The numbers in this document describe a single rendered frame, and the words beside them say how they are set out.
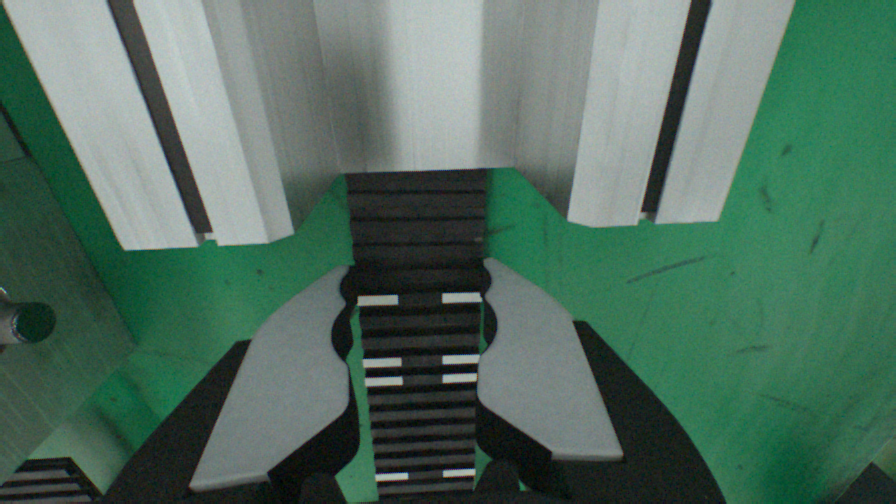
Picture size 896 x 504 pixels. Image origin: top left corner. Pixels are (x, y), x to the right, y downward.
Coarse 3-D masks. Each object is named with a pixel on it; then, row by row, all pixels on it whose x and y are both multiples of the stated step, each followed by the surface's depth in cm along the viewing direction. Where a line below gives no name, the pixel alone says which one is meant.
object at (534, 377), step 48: (480, 288) 13; (528, 288) 11; (528, 336) 9; (576, 336) 9; (480, 384) 8; (528, 384) 8; (576, 384) 8; (480, 432) 8; (528, 432) 7; (576, 432) 7; (528, 480) 7
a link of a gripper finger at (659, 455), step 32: (608, 352) 8; (608, 384) 8; (640, 384) 8; (640, 416) 7; (672, 416) 7; (640, 448) 6; (672, 448) 6; (576, 480) 6; (608, 480) 6; (640, 480) 6; (672, 480) 6; (704, 480) 6
